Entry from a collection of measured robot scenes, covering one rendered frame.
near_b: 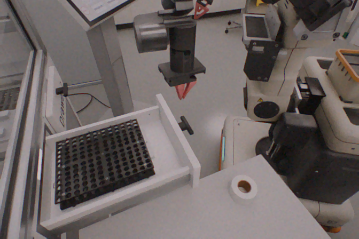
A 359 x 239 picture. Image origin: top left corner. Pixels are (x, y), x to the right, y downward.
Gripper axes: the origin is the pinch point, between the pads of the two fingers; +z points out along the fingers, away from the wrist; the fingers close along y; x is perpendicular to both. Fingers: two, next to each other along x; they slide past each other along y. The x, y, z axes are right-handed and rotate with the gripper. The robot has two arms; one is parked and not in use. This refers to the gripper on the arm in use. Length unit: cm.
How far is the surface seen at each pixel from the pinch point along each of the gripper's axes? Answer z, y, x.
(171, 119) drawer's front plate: 6.8, 3.5, 1.1
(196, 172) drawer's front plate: 8.9, 3.6, 17.5
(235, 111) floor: 98, -86, -66
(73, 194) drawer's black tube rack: 10.0, 30.7, 11.2
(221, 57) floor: 97, -127, -157
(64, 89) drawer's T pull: 8.7, 31.4, -27.5
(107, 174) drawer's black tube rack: 9.9, 23.0, 9.2
